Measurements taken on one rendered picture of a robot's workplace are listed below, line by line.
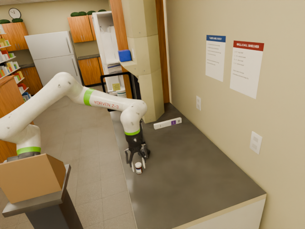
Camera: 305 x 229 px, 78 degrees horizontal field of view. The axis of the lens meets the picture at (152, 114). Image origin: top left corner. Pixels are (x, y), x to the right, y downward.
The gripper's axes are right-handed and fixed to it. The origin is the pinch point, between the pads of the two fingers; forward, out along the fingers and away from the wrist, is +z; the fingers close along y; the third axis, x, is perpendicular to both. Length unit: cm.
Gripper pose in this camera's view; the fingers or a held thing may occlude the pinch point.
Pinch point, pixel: (138, 165)
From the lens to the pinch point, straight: 126.8
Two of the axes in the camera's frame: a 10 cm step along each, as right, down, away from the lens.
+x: -3.3, -4.0, 8.6
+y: 9.4, -2.3, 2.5
